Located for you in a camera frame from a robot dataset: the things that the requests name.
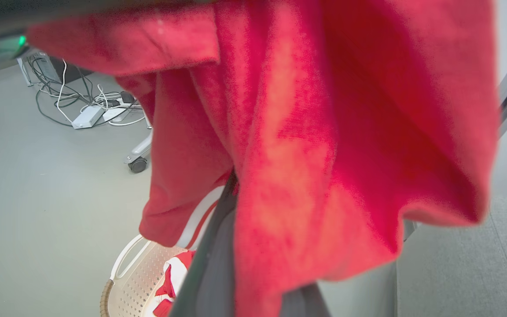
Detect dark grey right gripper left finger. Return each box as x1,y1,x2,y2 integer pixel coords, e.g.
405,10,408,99
169,170,239,317

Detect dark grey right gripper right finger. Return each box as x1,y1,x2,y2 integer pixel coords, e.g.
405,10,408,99
279,283,331,317

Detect cream laundry basket brown rim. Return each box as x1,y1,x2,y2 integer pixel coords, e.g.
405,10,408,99
99,233,197,317

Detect red and white garment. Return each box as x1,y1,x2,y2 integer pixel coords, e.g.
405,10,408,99
152,250,196,317

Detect grey partition foot with caster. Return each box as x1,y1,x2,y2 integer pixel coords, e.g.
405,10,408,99
125,114,154,173

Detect white power adapter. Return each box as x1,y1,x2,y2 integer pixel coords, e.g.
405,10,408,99
103,107,130,122

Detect black box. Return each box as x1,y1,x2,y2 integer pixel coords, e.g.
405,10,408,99
38,52,93,85

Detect pale metal stand leg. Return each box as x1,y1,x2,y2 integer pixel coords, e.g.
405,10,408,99
16,55,35,87

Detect black cable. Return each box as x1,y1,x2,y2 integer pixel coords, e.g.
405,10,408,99
28,55,137,128

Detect white cable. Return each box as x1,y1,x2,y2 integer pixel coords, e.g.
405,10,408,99
38,59,104,125

